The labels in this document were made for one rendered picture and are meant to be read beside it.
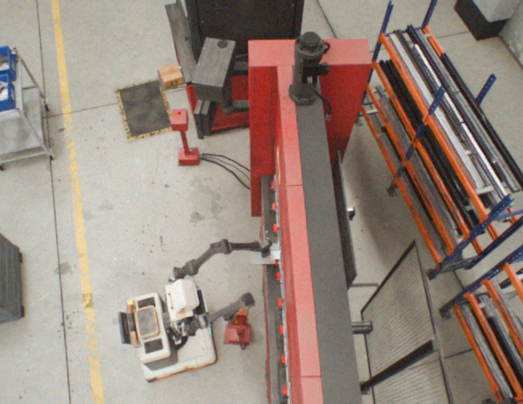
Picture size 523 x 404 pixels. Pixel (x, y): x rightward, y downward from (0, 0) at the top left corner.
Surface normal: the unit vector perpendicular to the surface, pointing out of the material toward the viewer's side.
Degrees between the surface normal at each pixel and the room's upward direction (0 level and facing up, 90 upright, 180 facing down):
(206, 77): 1
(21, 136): 0
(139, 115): 0
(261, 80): 90
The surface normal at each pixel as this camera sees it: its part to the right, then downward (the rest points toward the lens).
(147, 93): 0.01, -0.47
